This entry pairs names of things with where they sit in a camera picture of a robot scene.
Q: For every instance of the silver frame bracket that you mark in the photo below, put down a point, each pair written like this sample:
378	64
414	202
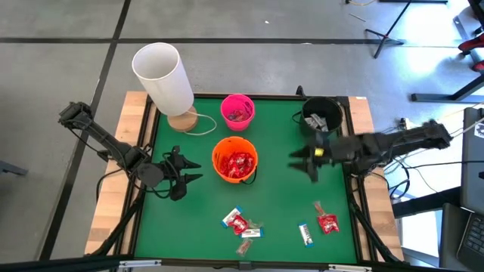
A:
140	263
349	268

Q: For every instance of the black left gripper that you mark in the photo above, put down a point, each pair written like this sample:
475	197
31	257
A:
173	172

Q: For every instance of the small black bracket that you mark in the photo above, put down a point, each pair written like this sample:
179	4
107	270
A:
300	90

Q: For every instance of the white shade wooden base lamp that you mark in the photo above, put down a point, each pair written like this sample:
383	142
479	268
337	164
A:
162	79

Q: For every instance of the black aluminium table frame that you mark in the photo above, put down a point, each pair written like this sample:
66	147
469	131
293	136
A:
264	96

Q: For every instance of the black desk leg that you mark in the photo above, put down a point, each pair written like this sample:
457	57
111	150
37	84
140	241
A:
435	98

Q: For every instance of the open laptop with keyboard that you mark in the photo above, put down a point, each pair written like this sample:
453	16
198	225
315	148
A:
474	238

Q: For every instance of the green table mat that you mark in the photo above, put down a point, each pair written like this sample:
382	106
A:
204	211

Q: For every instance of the clear packet with green candy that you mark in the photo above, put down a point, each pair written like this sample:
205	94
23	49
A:
255	224

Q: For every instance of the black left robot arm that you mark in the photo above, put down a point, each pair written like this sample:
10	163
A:
113	145

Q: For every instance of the clear plastic candy packet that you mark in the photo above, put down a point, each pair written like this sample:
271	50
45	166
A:
242	113
244	247
244	119
318	208
232	115

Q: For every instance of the orange pumpkin face bucket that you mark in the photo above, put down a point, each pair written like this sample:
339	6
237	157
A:
219	145

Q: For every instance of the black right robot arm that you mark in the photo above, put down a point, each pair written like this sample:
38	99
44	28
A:
397	145

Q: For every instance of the grey table-level camera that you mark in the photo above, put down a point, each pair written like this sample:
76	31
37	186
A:
245	265

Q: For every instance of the black floor stand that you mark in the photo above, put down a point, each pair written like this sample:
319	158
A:
385	37

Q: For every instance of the person's foot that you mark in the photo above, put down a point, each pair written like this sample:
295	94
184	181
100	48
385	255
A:
470	42
479	66

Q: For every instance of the pink pumpkin face bucket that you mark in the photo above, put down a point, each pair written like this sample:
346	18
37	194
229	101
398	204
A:
227	104

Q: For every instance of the white power strip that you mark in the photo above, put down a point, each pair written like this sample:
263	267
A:
404	124

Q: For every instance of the grey closed laptop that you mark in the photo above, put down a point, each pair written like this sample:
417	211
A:
472	170

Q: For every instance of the grey furniture leg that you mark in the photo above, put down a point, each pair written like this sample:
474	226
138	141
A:
11	168

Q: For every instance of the black pumpkin face bucket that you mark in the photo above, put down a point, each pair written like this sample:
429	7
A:
332	113

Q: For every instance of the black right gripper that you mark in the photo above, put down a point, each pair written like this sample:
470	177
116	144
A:
327	153

